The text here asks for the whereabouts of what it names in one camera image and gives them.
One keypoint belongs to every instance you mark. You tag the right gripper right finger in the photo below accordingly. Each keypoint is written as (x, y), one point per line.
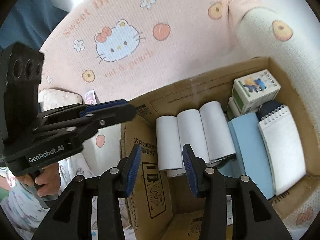
(253, 216)

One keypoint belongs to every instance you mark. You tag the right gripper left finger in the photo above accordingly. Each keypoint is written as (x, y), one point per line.
(70, 216)

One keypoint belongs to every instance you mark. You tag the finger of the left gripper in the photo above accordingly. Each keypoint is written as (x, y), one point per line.
(84, 127)
(117, 108)

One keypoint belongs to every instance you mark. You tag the red white sauce sachet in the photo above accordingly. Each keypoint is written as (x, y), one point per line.
(90, 98)

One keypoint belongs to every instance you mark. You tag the white paper roll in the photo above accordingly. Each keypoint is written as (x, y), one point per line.
(168, 143)
(191, 132)
(218, 137)

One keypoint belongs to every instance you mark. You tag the person's left hand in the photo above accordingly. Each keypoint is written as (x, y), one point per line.
(49, 180)

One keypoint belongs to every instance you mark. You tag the cream patterned pillow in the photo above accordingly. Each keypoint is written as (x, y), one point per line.
(53, 98)

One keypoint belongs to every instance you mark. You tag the light blue flat pack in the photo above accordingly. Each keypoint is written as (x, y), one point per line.
(250, 154)

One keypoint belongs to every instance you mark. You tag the white spiral notepad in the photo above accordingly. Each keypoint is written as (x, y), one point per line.
(284, 148)

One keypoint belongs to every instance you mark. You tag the pink Hello Kitty blanket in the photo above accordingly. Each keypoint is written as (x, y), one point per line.
(123, 49)

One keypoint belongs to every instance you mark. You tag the white paper roll in box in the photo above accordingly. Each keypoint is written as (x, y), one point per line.
(218, 137)

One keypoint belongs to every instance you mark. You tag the brown cardboard box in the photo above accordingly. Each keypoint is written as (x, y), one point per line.
(162, 205)

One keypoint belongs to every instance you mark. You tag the dark blue cloth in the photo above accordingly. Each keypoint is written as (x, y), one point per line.
(267, 108)

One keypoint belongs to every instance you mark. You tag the dark teal curtain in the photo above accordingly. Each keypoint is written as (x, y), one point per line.
(30, 22)

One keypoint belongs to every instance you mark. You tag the green white cartoon box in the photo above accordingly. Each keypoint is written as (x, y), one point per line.
(251, 91)

